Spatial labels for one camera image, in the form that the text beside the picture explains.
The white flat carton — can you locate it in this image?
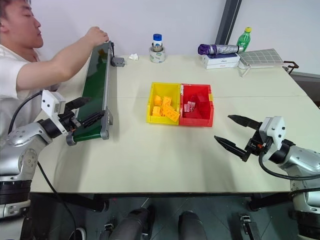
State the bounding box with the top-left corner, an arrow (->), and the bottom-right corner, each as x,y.
203,61 -> 240,70
201,52 -> 241,65

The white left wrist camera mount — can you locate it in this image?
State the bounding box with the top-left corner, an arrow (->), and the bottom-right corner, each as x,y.
41,89 -> 67,119

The person's bare hand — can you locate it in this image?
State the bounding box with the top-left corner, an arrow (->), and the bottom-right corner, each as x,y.
84,26 -> 110,47

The white bottle blue cap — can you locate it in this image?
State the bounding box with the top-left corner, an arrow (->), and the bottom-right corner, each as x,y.
152,33 -> 164,52

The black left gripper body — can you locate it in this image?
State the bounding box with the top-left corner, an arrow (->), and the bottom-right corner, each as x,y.
59,109 -> 84,136

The yellow plastic bin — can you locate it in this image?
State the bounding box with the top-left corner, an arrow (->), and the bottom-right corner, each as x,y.
146,81 -> 182,125

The brown metal hook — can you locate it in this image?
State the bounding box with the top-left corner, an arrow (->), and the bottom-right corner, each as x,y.
283,60 -> 300,75

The dark rounded shape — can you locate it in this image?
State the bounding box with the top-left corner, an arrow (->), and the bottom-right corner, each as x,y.
115,208 -> 156,240

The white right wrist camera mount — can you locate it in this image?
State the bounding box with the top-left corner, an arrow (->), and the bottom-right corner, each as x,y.
258,116 -> 286,151

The grey grid pattern cloth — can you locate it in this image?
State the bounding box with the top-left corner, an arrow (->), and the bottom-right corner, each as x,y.
238,48 -> 285,67

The dark grey vertical beam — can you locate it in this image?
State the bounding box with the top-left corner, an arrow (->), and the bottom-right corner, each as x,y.
214,0 -> 243,46

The black table frame bar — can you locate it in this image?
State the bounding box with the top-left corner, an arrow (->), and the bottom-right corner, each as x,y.
29,192 -> 109,213

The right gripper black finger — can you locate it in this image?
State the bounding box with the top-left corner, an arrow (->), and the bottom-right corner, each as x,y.
214,135 -> 251,162
227,114 -> 263,131

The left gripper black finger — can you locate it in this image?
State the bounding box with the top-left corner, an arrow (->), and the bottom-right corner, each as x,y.
80,111 -> 106,129
65,97 -> 92,110

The clear tape roll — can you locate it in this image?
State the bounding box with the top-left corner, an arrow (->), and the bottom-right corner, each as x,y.
149,44 -> 167,64

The green bottle yellow cap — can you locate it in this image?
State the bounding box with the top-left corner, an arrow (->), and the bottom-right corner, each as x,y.
236,26 -> 253,52

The red plastic bin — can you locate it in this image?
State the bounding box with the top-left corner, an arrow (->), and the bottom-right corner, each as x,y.
178,83 -> 215,128

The person in white shirt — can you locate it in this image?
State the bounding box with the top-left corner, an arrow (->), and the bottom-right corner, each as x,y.
0,0 -> 63,141

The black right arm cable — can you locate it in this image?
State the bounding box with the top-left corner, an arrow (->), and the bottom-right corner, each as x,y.
258,149 -> 320,181

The long yellow toy brick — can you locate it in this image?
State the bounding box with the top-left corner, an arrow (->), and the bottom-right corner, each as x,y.
161,104 -> 181,122

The large red toy brick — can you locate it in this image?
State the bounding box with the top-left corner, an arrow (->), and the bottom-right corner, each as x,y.
191,92 -> 210,105

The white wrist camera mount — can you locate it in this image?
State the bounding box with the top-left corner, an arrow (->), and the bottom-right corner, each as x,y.
41,89 -> 67,119
258,116 -> 286,151

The green conveyor belt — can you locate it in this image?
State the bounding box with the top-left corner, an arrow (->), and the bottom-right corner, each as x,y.
65,40 -> 116,147

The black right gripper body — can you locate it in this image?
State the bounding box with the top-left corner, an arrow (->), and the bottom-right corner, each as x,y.
246,130 -> 273,157

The black cable under left arm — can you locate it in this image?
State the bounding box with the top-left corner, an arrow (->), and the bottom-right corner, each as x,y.
36,161 -> 77,240

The folded purple grey umbrella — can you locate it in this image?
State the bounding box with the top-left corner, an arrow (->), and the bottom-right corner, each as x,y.
198,43 -> 245,56

